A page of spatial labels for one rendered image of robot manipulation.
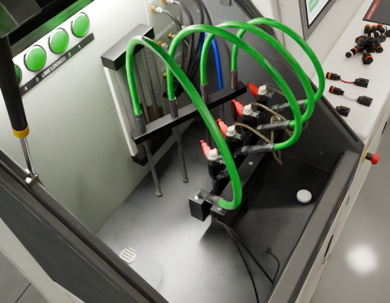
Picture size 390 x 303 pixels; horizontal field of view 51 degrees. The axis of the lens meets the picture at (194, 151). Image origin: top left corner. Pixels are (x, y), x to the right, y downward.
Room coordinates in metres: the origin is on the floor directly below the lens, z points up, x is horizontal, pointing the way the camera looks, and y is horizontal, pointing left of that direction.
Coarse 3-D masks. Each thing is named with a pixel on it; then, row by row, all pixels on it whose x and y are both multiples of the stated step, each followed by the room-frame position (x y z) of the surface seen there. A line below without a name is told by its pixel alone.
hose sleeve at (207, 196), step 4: (204, 192) 0.47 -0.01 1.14; (208, 192) 0.46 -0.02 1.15; (200, 196) 0.47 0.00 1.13; (204, 196) 0.46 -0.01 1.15; (208, 196) 0.45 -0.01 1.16; (212, 196) 0.44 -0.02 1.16; (216, 196) 0.44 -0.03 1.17; (208, 200) 0.44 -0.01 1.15; (212, 200) 0.43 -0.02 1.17; (216, 200) 0.42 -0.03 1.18; (220, 200) 0.42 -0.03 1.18; (216, 204) 0.42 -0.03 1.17
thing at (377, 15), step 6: (378, 0) 1.34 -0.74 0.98; (384, 0) 1.33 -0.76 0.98; (372, 6) 1.30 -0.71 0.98; (378, 6) 1.30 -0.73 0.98; (384, 6) 1.29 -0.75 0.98; (372, 12) 1.27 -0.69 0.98; (378, 12) 1.26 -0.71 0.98; (384, 12) 1.26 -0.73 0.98; (366, 18) 1.23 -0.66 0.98; (372, 18) 1.23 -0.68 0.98; (378, 18) 1.22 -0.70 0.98; (384, 18) 1.22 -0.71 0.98; (384, 24) 1.19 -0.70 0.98
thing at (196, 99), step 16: (128, 48) 0.65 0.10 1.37; (160, 48) 0.55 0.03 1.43; (128, 64) 0.68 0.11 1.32; (176, 64) 0.51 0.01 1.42; (128, 80) 0.69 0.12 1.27; (192, 96) 0.46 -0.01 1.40; (208, 112) 0.44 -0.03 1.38; (224, 144) 0.41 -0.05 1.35; (224, 160) 0.39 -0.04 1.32; (240, 192) 0.37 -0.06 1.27; (224, 208) 0.40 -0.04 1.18
